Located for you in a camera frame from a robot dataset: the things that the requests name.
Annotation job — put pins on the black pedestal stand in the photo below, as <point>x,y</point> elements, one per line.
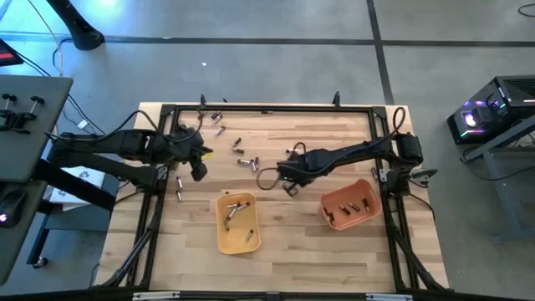
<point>79,29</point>

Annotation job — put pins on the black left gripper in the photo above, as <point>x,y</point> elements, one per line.
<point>184,146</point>

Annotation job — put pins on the orange plastic bin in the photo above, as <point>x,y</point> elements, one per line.
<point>355,219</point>

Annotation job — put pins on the white frame bracket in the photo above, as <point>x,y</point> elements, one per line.
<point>155,295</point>
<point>388,297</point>

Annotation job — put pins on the black table clamp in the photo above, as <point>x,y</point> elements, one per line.
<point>202,100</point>
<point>336,99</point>

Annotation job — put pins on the black computer tower with lights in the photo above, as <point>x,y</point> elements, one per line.
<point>501,104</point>

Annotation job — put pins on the black computer mouse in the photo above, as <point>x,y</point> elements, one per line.
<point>10,207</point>

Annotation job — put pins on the yellow plastic bin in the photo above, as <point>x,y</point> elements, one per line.
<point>240,246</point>

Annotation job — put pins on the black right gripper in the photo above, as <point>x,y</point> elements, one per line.
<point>305,165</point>

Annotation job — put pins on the white printed box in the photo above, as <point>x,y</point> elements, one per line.
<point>83,177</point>

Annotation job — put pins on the black clamp mount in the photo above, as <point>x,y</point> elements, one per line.
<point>16,117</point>

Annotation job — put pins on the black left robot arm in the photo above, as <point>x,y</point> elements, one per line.
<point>104,144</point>

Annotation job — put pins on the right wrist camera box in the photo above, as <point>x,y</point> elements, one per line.
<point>291,189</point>

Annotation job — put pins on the grey side desk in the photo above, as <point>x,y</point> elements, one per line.
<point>25,146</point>

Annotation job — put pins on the small white bracket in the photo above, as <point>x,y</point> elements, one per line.
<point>382,174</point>

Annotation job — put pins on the white floor tag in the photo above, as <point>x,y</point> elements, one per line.
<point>82,123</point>

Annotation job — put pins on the grey table clamp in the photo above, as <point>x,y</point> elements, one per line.
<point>422,174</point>

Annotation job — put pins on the black device with red screen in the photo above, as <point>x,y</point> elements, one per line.
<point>8,52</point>

